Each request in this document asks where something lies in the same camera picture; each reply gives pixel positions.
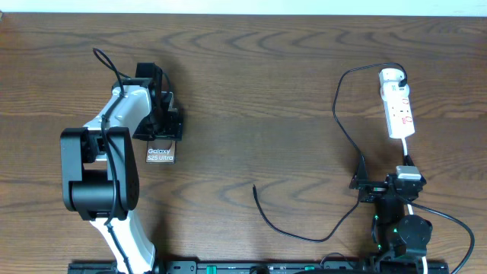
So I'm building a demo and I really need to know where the black charger cable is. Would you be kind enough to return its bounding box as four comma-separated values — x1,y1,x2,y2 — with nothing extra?
252,62,409,244

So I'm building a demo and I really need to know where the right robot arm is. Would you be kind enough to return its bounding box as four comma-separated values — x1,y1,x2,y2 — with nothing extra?
349,155,432,272

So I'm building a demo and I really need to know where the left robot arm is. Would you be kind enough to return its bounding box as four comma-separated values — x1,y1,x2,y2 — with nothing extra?
60,62,183,273

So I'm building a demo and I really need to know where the white charger plug adapter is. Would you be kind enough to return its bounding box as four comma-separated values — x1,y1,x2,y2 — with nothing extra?
379,68,407,87

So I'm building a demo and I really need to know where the white power strip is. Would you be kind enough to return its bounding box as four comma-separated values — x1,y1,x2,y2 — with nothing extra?
380,81,415,139

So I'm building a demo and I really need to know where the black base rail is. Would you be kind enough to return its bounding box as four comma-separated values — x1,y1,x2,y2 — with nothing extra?
67,260,449,274

